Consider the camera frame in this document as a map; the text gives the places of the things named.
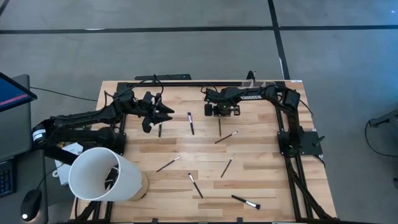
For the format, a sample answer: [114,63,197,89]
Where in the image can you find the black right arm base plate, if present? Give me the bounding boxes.
[277,130,326,157]

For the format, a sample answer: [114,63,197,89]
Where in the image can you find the grey metal stand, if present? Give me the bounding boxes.
[368,108,398,129]

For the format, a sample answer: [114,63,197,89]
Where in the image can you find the black bar with blue LED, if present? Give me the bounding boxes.
[134,73,192,82]

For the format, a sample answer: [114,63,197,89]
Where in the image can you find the long thin pale-tip makeup brush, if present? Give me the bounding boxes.
[155,155,182,174]

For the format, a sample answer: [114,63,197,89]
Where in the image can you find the white paper sheets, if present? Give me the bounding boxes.
[53,141,85,187]

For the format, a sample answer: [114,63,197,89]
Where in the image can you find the black aluminium table frame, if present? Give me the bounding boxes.
[70,80,338,224]

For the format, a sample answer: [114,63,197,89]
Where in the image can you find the thick-handled pale-tip makeup brush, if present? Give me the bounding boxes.
[187,172,205,200]

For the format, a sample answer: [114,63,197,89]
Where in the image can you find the black computer mouse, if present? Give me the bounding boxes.
[20,189,43,222]

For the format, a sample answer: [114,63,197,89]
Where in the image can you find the blue-screen computer monitor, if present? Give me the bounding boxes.
[0,72,39,113]

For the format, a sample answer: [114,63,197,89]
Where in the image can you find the black looping floor cable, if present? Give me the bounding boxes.
[364,119,394,158]

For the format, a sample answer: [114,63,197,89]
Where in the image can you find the large white-tipped bristle makeup brush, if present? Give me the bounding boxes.
[231,194,262,211]

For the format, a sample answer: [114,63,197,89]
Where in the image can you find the grey side desk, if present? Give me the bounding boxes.
[0,73,49,224]

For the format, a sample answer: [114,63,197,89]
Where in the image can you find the medium black-bristle makeup brush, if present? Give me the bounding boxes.
[187,111,195,136]

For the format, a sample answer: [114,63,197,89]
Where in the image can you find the clear acrylic brush organizer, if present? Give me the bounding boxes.
[238,79,282,91]

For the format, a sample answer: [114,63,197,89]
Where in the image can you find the black slanted frame strut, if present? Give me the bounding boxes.
[30,130,80,166]

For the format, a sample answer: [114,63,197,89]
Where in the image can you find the black computer keyboard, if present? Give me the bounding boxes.
[0,158,17,198]

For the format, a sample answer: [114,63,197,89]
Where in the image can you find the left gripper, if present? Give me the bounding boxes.
[136,91,175,134]

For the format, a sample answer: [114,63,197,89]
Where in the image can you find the white cylindrical cup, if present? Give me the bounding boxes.
[68,146,150,203]

